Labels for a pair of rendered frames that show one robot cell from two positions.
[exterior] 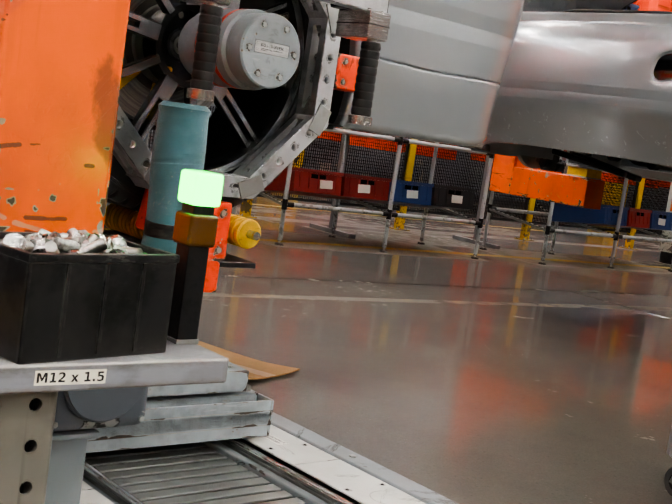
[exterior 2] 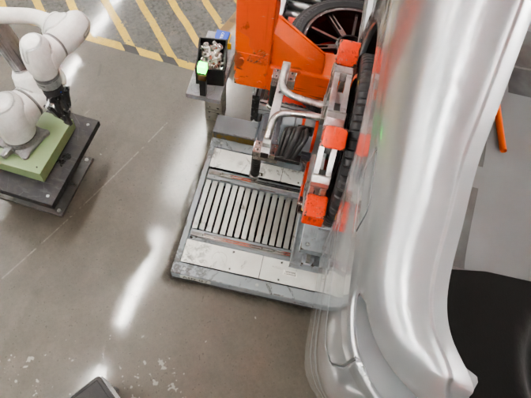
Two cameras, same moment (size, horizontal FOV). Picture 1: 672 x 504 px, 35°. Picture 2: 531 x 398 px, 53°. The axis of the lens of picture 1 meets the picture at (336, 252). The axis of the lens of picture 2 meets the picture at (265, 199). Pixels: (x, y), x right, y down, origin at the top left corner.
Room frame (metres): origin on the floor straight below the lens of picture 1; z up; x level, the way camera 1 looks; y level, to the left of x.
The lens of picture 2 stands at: (2.66, -0.69, 2.50)
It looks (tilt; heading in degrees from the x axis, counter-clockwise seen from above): 62 degrees down; 135
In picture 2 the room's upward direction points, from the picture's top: 9 degrees clockwise
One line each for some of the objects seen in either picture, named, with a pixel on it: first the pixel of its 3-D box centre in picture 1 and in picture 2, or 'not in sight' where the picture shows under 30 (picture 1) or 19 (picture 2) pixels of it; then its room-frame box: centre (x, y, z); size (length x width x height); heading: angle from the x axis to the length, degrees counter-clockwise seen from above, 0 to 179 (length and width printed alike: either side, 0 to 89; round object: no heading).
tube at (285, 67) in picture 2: not in sight; (305, 79); (1.81, 0.27, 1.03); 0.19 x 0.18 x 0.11; 41
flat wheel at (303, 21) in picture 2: not in sight; (347, 58); (1.45, 0.96, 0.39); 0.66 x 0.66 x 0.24
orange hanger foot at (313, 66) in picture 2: not in sight; (329, 64); (1.61, 0.63, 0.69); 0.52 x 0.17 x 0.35; 41
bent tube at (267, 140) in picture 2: not in sight; (295, 123); (1.94, 0.12, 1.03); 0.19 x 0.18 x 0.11; 41
